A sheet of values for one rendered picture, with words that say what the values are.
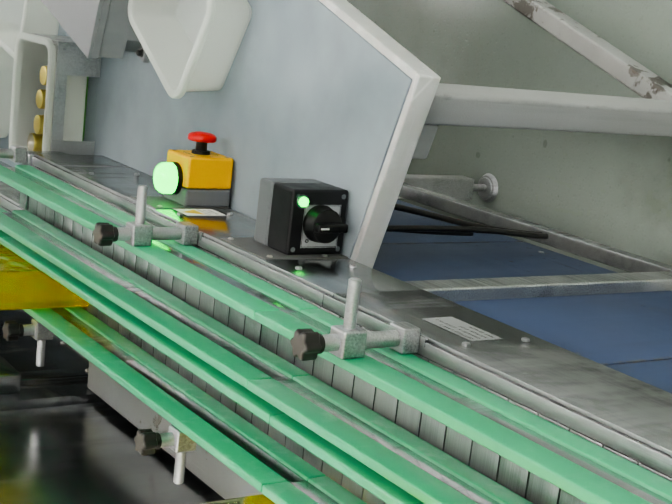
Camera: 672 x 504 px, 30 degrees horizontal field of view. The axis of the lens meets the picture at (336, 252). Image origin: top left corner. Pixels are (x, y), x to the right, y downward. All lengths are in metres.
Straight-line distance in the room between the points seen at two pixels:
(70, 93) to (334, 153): 0.73
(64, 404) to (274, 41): 0.61
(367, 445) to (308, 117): 0.56
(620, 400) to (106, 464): 0.79
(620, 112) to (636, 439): 0.78
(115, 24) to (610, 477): 1.22
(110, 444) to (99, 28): 0.63
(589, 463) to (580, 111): 0.76
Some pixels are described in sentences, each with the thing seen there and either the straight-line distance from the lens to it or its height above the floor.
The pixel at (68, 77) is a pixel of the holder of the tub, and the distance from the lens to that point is 2.17.
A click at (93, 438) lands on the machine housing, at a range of 1.75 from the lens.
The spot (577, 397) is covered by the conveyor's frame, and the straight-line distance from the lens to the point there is 1.08.
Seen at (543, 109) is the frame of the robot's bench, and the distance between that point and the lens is 1.62.
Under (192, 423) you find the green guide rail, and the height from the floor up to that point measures 0.95.
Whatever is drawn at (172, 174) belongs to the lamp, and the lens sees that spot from 1.72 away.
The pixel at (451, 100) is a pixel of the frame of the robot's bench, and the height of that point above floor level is 0.65.
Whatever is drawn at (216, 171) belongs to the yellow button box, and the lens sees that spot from 1.74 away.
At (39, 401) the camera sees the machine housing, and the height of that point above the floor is 0.96.
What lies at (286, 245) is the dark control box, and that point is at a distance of 1.48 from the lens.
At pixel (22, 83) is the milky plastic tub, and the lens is 2.31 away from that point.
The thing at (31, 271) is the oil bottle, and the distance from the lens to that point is 1.84.
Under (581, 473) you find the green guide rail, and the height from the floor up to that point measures 0.95.
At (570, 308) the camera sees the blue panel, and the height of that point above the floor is 0.56.
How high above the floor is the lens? 1.61
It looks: 34 degrees down
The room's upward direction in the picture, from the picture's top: 91 degrees counter-clockwise
